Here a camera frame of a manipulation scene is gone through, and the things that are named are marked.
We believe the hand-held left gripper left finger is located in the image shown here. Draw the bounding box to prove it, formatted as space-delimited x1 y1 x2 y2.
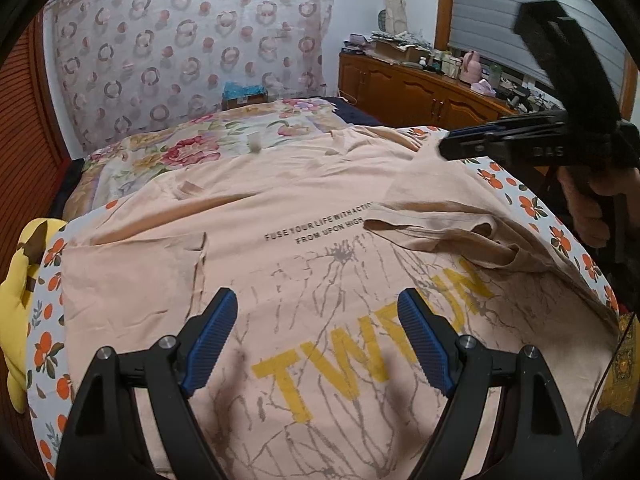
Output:
56 287 239 480

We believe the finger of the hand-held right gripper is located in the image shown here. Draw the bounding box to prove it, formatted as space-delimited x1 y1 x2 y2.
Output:
438 134 532 165
448 109 569 138

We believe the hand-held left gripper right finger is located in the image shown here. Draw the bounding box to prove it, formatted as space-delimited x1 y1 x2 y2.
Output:
396 287 584 480

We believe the peach printed t-shirt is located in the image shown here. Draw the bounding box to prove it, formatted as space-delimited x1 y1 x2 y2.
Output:
60 125 621 480

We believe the person's right hand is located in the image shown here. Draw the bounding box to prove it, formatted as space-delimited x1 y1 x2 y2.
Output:
557 165 640 250

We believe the pink kettle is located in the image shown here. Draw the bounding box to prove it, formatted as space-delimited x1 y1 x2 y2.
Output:
460 50 484 84

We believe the wooden cabinet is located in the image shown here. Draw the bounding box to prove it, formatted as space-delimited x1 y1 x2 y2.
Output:
338 50 522 131

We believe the cardboard box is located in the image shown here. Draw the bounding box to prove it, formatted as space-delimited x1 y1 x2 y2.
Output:
374 37 432 64

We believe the dark navy sheet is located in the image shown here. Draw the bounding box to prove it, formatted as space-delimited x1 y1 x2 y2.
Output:
320 95 383 129

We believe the grey window blind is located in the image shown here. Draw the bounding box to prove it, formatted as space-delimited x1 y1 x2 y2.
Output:
447 0 629 87

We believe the white blanket with orange print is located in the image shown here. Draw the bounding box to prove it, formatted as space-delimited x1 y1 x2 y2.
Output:
25 125 622 480

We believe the yellow plush toy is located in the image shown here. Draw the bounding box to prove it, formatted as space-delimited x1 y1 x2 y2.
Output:
0 217 69 414

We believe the floral bedsheet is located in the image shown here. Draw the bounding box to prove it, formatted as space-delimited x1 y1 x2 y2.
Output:
65 97 382 221

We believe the yellow ornate cloth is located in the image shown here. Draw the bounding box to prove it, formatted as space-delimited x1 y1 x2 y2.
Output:
599 310 640 417

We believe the dark cloth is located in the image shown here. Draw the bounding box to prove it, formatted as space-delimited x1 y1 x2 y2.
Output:
575 407 640 480

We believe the box with blue top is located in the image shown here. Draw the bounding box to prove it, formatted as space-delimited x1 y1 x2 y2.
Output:
221 81 269 111

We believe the brown louvered wooden panel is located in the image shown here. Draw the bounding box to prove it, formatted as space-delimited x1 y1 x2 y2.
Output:
0 20 85 480

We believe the wooden window frame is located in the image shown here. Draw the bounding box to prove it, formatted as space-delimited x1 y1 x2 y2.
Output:
433 0 457 52

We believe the ring-patterned wall curtain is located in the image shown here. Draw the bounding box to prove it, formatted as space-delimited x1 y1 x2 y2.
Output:
50 0 335 153

